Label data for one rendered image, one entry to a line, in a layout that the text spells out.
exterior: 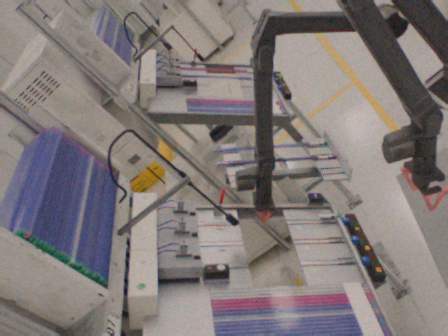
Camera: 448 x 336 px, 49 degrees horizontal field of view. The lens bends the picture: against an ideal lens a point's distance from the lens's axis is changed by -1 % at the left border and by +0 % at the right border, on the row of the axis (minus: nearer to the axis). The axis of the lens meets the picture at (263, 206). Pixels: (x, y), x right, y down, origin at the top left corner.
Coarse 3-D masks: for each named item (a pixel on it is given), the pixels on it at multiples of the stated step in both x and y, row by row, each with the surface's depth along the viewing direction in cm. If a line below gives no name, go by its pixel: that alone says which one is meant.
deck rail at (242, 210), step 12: (204, 204) 181; (216, 204) 182; (228, 204) 183; (240, 204) 184; (252, 204) 184; (276, 204) 186; (288, 204) 187; (300, 204) 188; (324, 204) 190; (240, 216) 185; (252, 216) 186; (276, 216) 188
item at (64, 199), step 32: (32, 160) 133; (64, 160) 141; (96, 160) 156; (32, 192) 120; (64, 192) 132; (96, 192) 145; (0, 224) 116; (32, 224) 114; (64, 224) 123; (96, 224) 135; (64, 256) 117; (96, 256) 126
